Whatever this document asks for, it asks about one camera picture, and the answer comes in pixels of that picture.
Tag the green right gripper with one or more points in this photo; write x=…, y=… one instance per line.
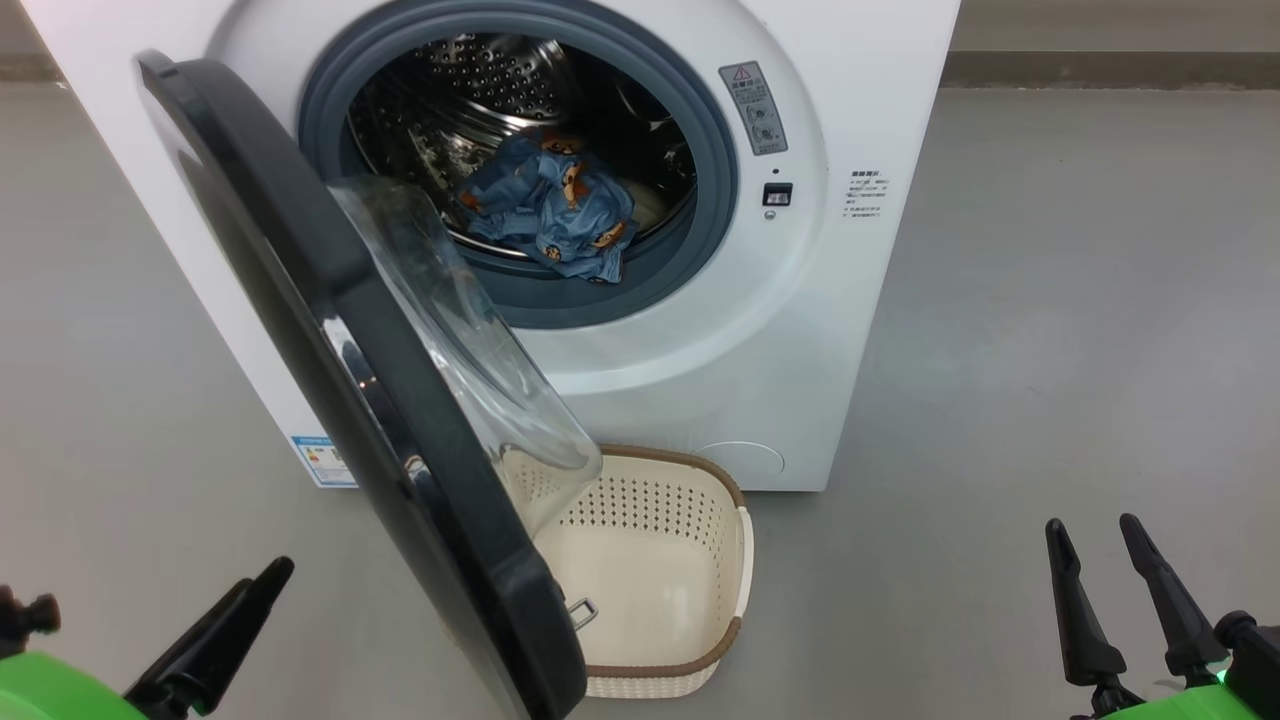
x=1200, y=705

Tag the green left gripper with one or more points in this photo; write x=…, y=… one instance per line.
x=50, y=690

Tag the black glass washer door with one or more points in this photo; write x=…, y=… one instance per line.
x=400, y=420

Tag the blue bear-print garment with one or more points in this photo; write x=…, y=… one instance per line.
x=555, y=205

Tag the white front-load washing machine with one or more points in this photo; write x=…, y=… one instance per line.
x=780, y=330

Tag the blue energy label sticker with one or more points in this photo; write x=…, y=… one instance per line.
x=320, y=465

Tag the round white filter cover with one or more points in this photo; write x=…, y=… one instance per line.
x=750, y=460

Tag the cream perforated laundry basket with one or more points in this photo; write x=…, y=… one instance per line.
x=650, y=590

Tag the black text instruction label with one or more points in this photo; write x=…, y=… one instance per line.
x=866, y=194

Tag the grey warning sticker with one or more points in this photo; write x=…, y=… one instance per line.
x=753, y=108

